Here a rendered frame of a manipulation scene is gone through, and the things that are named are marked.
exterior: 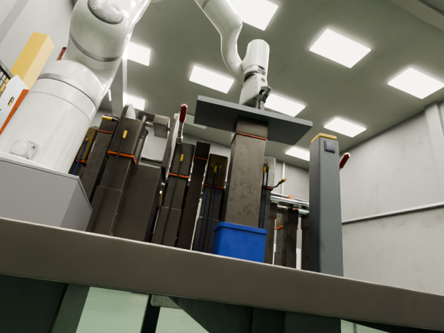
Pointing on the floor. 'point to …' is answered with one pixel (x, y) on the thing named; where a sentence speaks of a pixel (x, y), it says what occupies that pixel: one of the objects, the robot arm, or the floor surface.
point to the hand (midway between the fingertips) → (250, 115)
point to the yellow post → (32, 59)
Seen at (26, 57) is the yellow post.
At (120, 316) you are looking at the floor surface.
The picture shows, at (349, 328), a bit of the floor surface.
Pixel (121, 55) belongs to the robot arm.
